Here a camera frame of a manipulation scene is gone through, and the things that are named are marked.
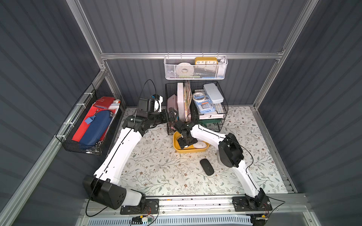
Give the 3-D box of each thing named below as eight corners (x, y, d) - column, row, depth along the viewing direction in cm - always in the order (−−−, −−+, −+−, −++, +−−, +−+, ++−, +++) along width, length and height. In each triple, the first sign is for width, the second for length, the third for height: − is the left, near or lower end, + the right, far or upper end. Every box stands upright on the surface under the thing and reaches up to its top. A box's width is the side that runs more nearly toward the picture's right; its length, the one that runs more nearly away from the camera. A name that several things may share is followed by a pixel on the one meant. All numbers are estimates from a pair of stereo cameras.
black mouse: (207, 177, 85) (207, 176, 84) (198, 161, 92) (199, 160, 90) (215, 173, 87) (215, 172, 85) (206, 158, 93) (206, 156, 91)
